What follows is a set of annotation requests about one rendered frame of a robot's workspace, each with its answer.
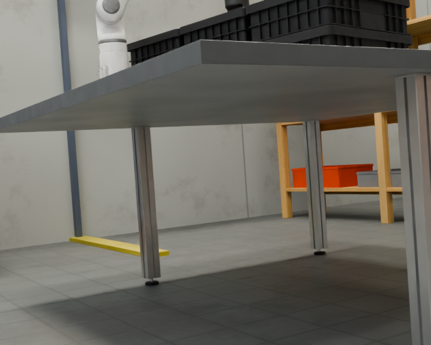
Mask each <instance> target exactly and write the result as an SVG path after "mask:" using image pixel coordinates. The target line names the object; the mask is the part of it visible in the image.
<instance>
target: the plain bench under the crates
mask: <svg viewBox="0 0 431 345"><path fill-rule="evenodd" d="M395 110H397V123H398V133H399V145H400V166H401V176H402V197H403V208H404V228H405V240H406V261H407V271H408V292H409V303H410V323H411V335H412V345H431V50H424V49H394V48H378V47H349V46H333V45H318V44H287V43H272V42H242V41H227V40H197V41H196V42H192V43H190V44H187V45H185V46H183V47H180V48H178V49H175V50H172V51H169V52H167V53H165V54H162V55H159V56H157V57H154V58H152V59H149V60H147V61H144V62H141V63H139V64H136V65H134V66H131V67H129V68H126V69H124V70H121V71H118V72H116V73H113V74H111V75H108V76H106V77H103V78H100V79H97V80H96V81H93V82H90V83H88V84H85V85H83V86H80V87H78V88H75V89H72V90H69V91H68V92H65V93H62V94H59V95H57V96H55V97H52V98H50V99H47V100H44V101H41V102H39V103H37V104H34V105H31V106H29V107H26V108H24V109H21V110H19V111H16V112H13V113H11V114H8V115H6V116H3V117H1V118H0V133H20V132H39V131H74V130H93V129H130V128H131V135H132V145H133V163H134V173H135V191H136V201H137V211H138V229H139V239H140V257H141V267H142V278H146V279H150V281H147V282H146V283H145V285H148V286H151V285H158V284H159V282H158V281H154V280H153V279H154V278H159V277H161V270H160V260H159V243H158V232H157V215H156V204H155V186H154V176H153V158H152V148H151V130H150V127H184V126H203V125H240V124H259V123H295V122H302V127H303V138H304V157H305V168H306V187H307V198H308V209H309V228H310V239H311V248H314V249H318V251H315V252H314V255H324V254H326V252H325V251H321V249H323V248H328V242H327V232H326V212H325V201H324V181H323V170H322V151H321V140H320V130H319V121H320V120H328V119H334V118H343V117H349V116H358V115H364V114H374V113H379V112H389V111H395Z"/></svg>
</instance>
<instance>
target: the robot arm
mask: <svg viewBox="0 0 431 345"><path fill-rule="evenodd" d="M128 2H129V0H98V1H97V2H96V10H95V12H96V30H97V37H98V42H99V59H100V69H99V79H100V78H103V77H106V76H108V75H111V74H113V73H116V72H118V71H121V70H124V69H126V68H128V67H129V63H128V54H127V37H126V34H125V22H124V13H125V8H126V6H127V4H128ZM224 2H225V8H226V9H227V12H230V11H232V10H236V9H238V8H245V7H246V6H247V5H249V0H224Z"/></svg>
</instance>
